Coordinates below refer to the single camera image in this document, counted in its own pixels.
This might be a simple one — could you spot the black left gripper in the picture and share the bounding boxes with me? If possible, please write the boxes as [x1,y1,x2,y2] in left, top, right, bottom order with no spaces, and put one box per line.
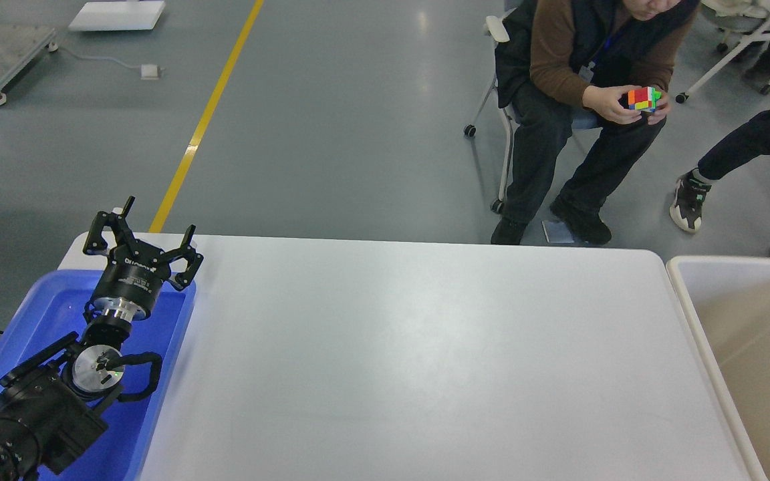
[82,195,203,323]

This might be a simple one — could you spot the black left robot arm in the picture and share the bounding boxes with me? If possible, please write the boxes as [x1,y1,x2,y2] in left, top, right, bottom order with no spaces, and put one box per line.
[0,197,204,480]

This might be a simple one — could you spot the blue plastic bin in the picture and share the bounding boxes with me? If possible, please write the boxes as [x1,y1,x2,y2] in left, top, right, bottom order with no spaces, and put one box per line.
[0,270,195,480]

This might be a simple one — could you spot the white flat board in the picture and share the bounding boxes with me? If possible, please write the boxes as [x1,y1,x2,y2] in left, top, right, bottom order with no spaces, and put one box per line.
[68,1,167,31]

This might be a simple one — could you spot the floor plate left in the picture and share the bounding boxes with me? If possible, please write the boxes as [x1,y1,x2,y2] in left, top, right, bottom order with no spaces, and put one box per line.
[541,220,577,245]

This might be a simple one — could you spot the white office chair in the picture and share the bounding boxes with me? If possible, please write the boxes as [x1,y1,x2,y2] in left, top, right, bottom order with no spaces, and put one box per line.
[463,0,600,214]

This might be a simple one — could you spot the seated person in black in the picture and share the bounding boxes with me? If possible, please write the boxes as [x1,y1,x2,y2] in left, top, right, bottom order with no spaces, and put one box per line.
[490,1,700,245]

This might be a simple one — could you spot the colourful puzzle cube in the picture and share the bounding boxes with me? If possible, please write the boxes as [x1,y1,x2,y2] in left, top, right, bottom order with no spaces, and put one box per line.
[622,86,663,113]

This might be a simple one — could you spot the white plastic bin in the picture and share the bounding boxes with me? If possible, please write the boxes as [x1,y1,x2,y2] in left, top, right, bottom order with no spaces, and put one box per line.
[666,256,770,480]

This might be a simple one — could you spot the standing person dark trousers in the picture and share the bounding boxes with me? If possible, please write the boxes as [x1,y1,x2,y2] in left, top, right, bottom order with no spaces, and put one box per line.
[669,109,770,234]

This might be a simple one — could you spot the white power adapter with cable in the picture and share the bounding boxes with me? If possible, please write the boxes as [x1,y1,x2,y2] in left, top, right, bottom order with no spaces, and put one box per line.
[56,43,163,80]

